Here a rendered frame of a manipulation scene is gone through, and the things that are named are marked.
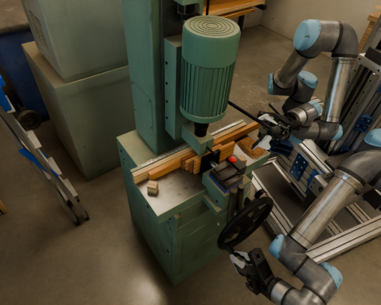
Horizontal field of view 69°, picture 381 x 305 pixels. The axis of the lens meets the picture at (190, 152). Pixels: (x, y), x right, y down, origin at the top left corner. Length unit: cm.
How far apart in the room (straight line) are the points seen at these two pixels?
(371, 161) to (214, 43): 59
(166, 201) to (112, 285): 96
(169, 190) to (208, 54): 54
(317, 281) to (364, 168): 37
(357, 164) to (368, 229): 122
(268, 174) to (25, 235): 177
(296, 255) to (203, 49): 69
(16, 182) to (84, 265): 94
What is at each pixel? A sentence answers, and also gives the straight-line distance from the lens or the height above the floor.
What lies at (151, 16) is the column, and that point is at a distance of 100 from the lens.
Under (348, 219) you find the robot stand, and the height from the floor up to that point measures 21.
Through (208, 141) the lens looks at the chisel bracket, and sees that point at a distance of 112.
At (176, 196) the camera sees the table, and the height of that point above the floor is 90.
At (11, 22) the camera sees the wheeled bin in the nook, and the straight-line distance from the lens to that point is 253.
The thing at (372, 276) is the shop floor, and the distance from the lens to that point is 232.
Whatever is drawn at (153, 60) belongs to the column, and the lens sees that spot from 106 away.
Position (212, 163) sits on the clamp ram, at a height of 96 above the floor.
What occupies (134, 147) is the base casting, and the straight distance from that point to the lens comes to 141.
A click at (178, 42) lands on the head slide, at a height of 138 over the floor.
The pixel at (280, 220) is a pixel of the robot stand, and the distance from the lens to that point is 194.
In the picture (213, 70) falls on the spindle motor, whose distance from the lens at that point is 87.
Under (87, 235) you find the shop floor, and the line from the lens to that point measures 210.
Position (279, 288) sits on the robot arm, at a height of 91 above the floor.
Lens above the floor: 180
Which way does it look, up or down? 46 degrees down
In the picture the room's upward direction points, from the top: 5 degrees clockwise
